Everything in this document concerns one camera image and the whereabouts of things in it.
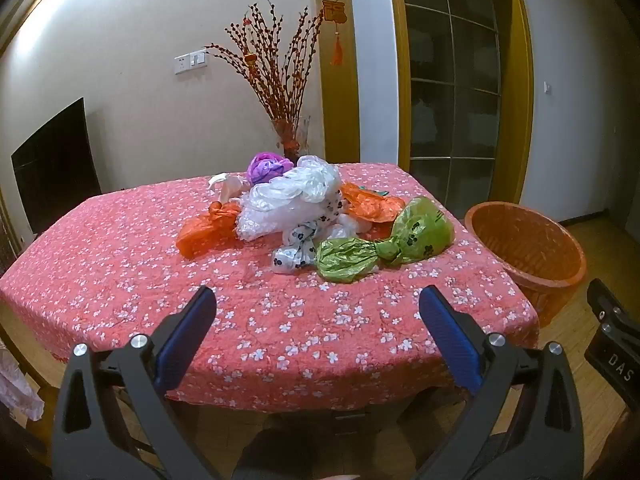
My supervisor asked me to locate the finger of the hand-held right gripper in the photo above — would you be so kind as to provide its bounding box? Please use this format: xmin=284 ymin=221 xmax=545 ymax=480
xmin=586 ymin=277 xmax=640 ymax=343

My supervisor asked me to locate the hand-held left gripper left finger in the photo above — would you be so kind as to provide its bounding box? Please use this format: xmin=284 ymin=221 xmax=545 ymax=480
xmin=51 ymin=286 xmax=236 ymax=480

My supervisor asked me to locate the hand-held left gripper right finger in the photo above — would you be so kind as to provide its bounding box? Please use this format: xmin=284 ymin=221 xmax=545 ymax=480
xmin=415 ymin=286 xmax=586 ymax=480

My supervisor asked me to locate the orange plastic waste basket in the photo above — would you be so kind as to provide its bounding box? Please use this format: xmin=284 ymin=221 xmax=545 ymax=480
xmin=465 ymin=201 xmax=587 ymax=328

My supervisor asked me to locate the knotted orange plastic bag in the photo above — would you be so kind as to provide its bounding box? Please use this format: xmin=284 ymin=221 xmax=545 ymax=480
xmin=176 ymin=201 xmax=241 ymax=259

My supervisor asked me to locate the light green plastic bag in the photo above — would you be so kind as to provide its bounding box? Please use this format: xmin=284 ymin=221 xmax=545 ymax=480
xmin=315 ymin=196 xmax=455 ymax=283

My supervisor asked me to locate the white paw print bag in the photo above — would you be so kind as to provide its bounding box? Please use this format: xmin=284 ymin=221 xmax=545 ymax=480
xmin=271 ymin=195 xmax=351 ymax=275

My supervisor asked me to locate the frosted white plastic bag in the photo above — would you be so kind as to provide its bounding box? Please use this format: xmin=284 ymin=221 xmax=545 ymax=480
xmin=208 ymin=172 xmax=251 ymax=206

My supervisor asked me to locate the clear plastic bag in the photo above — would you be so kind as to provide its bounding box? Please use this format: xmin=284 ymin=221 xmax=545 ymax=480
xmin=236 ymin=156 xmax=343 ymax=241

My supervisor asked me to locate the purple plastic bag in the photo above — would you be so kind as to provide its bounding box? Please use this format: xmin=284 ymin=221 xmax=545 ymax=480
xmin=248 ymin=152 xmax=293 ymax=184

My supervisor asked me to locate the red floral tablecloth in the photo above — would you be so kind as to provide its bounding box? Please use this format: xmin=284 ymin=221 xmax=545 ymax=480
xmin=0 ymin=162 xmax=541 ymax=413

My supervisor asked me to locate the pale pink cloth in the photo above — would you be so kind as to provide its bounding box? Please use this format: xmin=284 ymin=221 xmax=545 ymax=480
xmin=0 ymin=347 xmax=46 ymax=423

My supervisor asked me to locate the black television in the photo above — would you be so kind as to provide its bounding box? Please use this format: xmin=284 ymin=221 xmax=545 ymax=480
xmin=11 ymin=97 xmax=103 ymax=236

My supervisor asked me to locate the glass vase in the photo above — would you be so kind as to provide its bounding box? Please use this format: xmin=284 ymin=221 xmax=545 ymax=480
xmin=272 ymin=116 xmax=312 ymax=161

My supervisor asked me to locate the red dried branch bouquet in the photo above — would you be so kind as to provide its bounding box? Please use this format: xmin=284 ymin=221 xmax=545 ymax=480
xmin=204 ymin=2 xmax=326 ymax=133

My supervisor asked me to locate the glass door with wooden frame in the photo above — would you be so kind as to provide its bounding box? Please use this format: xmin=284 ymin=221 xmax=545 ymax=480
xmin=387 ymin=0 xmax=535 ymax=206

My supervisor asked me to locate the red tasselled wall decoration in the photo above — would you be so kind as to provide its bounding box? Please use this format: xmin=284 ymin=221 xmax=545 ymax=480
xmin=321 ymin=0 xmax=349 ymax=67

